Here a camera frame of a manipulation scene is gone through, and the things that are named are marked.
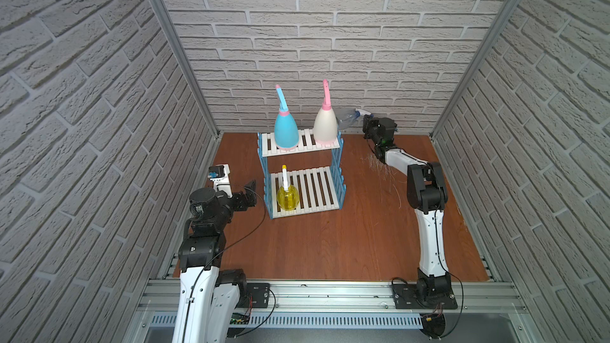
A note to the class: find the yellow transparent spray bottle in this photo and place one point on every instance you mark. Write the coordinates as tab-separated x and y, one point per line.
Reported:
288	197

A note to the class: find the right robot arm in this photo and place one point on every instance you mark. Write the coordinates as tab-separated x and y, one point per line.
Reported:
427	195

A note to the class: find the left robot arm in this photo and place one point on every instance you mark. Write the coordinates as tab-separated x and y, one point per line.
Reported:
208	295

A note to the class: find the blue pink spray bottle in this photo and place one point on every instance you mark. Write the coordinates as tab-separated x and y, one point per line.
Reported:
285	129

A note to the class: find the green circuit board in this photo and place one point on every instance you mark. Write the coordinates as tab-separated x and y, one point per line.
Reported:
235	317

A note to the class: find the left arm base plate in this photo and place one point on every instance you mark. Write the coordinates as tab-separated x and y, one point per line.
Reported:
256	296

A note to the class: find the blue white slatted shelf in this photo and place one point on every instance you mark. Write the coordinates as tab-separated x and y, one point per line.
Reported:
319	189

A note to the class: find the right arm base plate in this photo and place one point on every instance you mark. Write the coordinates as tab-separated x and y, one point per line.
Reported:
409	297

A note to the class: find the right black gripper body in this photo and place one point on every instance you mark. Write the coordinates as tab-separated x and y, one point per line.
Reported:
370	123

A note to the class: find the white pink spray bottle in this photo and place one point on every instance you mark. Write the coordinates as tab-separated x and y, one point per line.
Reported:
325	126

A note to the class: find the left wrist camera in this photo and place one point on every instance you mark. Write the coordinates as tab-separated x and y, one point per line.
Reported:
219	175

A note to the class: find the aluminium mounting rail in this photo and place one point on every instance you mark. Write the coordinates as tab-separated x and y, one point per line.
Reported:
346	296

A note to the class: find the black round connector box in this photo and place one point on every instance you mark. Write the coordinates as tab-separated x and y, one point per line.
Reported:
433	326

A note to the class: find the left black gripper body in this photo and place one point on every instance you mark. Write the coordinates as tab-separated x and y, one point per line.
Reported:
245	198

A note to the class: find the clear blue spray bottle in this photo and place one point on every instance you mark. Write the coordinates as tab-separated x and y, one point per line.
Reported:
347	117

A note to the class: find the white vented cable duct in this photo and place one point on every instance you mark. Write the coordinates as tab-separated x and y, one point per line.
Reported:
331	321

